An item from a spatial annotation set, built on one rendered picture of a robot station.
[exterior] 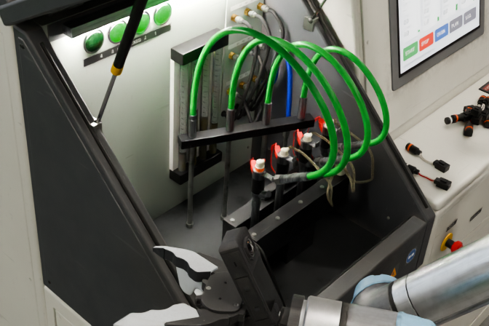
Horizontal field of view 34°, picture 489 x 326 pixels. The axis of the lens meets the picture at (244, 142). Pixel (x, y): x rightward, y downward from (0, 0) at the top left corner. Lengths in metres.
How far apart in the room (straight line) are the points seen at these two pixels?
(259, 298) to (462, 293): 0.26
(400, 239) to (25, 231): 0.83
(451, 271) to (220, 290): 0.28
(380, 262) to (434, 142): 0.46
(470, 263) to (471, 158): 1.08
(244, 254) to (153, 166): 1.02
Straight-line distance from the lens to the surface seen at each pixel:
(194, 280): 0.97
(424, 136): 2.11
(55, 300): 1.88
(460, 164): 2.04
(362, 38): 1.88
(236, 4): 1.85
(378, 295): 1.07
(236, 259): 0.88
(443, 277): 1.02
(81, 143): 1.46
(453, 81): 2.29
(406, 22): 2.01
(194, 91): 1.72
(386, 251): 1.79
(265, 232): 1.74
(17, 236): 1.89
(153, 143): 1.84
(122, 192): 1.44
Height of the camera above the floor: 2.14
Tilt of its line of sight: 36 degrees down
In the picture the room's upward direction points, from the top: 4 degrees clockwise
